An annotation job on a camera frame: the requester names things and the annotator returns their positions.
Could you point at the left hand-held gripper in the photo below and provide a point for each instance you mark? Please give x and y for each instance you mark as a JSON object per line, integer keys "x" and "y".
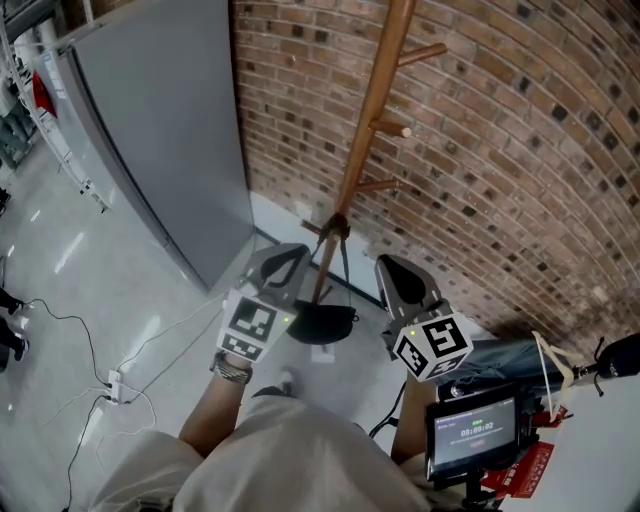
{"x": 250, "y": 320}

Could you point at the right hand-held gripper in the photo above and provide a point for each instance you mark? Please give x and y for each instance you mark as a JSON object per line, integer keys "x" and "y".
{"x": 430, "y": 345}

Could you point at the black bag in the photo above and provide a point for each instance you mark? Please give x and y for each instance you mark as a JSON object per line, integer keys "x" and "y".
{"x": 322, "y": 325}

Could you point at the wooden coat rack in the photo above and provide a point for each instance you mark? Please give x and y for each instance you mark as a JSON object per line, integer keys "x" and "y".
{"x": 372, "y": 105}

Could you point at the person's right forearm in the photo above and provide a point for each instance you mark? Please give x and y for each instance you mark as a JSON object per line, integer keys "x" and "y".
{"x": 407, "y": 425}

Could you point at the person's left forearm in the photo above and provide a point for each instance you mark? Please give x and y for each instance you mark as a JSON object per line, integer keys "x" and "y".
{"x": 215, "y": 410}

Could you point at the grey folded garment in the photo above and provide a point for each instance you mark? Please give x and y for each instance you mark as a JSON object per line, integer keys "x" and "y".
{"x": 505, "y": 360}

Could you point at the black screen tablet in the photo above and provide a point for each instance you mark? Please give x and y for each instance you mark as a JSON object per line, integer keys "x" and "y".
{"x": 475, "y": 430}

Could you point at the white clothes hanger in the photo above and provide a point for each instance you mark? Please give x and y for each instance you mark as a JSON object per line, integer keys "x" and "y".
{"x": 550, "y": 360}

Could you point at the person's beige clothing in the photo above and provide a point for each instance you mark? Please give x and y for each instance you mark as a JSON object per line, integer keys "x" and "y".
{"x": 295, "y": 455}

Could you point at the white power strip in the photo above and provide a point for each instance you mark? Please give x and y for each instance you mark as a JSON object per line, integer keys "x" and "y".
{"x": 114, "y": 386}

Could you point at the red printed paper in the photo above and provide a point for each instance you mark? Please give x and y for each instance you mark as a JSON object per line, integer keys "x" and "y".
{"x": 530, "y": 470}

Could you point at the red sign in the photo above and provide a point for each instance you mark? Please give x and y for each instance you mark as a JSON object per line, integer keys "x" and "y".
{"x": 44, "y": 95}

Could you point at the black tablet mount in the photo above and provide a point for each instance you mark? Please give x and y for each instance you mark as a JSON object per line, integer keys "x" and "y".
{"x": 470, "y": 495}

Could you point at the white metal frame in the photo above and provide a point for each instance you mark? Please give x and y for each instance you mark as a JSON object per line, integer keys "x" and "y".
{"x": 47, "y": 130}

